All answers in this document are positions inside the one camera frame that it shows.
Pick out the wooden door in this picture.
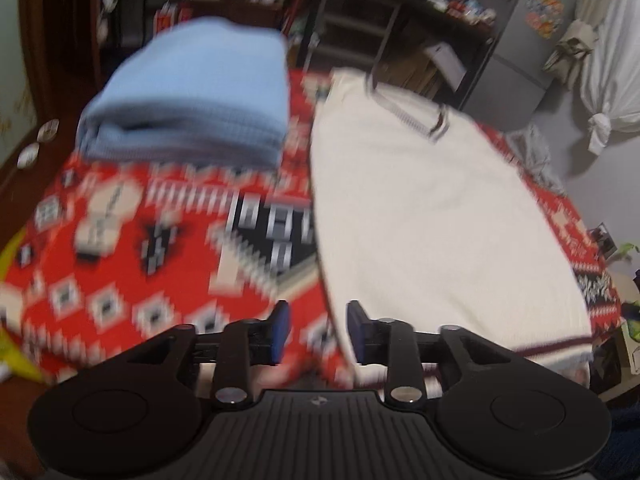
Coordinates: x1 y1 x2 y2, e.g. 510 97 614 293
17 0 108 126

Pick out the white curtain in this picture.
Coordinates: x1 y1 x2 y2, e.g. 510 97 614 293
575 0 640 156

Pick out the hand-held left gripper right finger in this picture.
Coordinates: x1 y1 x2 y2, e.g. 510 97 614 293
346 300 526 406

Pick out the wall socket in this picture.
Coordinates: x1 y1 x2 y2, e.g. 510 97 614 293
590 222 618 258

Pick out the red and white box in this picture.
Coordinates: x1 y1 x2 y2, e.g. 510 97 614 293
155 5 193 31

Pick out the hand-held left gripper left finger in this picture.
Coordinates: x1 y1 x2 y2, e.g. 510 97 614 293
125 300 292 406

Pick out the silver refrigerator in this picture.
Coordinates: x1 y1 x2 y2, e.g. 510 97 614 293
470 0 583 121

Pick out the cluster of fridge magnets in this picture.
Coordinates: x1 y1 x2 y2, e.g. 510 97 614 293
524 0 573 38

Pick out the small green plant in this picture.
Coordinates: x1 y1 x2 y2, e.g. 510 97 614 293
607 242 640 263

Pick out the folded light blue towel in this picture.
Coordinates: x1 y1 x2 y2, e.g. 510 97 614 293
75 16 291 171

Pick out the grey garment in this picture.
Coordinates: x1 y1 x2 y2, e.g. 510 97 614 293
510 125 566 196

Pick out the dark metal desk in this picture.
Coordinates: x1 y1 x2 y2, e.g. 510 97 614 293
305 0 501 101

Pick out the cream knit vest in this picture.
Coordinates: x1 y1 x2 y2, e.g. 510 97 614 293
307 70 596 391

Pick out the red patterned blanket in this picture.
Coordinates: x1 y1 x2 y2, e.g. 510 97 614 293
0 67 623 396

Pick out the white cardboard box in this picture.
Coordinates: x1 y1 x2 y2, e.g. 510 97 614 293
424 41 468 93

